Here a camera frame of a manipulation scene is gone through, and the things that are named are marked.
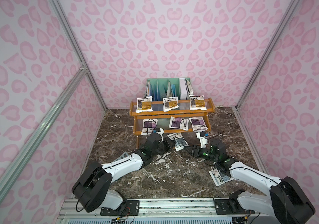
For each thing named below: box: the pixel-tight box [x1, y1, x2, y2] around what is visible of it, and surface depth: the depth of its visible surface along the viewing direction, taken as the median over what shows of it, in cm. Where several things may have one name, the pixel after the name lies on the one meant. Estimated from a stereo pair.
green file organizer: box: [144, 77, 194, 102], surface depth 103 cm
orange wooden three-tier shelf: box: [129, 97, 216, 149], surface depth 88 cm
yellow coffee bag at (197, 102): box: [189, 95, 208, 111], surface depth 82 cm
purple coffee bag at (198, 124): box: [188, 117, 209, 133], surface depth 90 cm
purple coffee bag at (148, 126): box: [140, 119, 159, 136], surface depth 90 cm
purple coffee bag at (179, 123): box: [168, 116, 189, 131], surface depth 90 cm
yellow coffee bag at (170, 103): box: [162, 96, 180, 112], surface depth 82 cm
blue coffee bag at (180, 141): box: [167, 132, 189, 152], surface depth 85 cm
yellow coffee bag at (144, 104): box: [136, 96, 153, 114], surface depth 81 cm
